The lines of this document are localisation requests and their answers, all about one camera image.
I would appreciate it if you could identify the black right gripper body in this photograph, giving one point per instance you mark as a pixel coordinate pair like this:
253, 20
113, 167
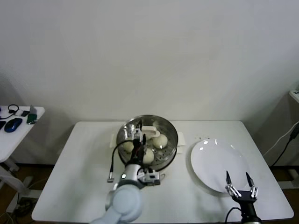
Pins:
247, 203

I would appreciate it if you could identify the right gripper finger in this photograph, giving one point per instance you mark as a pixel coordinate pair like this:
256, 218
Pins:
231, 189
254, 192

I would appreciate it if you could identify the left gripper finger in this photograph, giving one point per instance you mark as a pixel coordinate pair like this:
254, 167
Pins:
140, 130
130, 130

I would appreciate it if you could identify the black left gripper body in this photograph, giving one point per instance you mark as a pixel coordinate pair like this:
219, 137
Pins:
138, 151

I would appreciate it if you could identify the white steamed baozi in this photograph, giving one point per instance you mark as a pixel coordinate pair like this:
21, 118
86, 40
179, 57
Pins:
128, 146
160, 141
149, 156

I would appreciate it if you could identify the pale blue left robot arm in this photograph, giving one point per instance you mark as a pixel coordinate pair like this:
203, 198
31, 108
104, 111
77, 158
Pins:
126, 200

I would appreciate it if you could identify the stainless steel steamer basket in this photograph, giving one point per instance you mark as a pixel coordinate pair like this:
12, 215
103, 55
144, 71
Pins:
167, 161

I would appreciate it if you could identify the white round plate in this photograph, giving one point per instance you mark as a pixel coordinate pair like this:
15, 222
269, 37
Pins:
210, 161

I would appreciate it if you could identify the white desk foot bar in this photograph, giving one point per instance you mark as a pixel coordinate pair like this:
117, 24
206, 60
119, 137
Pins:
290, 178

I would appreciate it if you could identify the white electric cooker base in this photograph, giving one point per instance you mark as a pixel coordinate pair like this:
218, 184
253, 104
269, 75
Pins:
180, 151

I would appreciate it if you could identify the green and grey tool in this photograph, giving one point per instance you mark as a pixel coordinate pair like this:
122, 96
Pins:
31, 119

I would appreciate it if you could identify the white shelf edge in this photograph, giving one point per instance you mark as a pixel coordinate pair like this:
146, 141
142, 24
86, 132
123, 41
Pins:
294, 94

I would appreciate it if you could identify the white side table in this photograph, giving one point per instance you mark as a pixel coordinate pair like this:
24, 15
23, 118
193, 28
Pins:
14, 144

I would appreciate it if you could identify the blue computer mouse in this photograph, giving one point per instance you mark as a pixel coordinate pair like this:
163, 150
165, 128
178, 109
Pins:
12, 125

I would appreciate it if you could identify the black headset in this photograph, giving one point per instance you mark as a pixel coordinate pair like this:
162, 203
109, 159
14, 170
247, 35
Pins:
10, 107

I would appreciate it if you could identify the small black device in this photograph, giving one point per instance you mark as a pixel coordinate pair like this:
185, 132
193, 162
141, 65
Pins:
2, 125

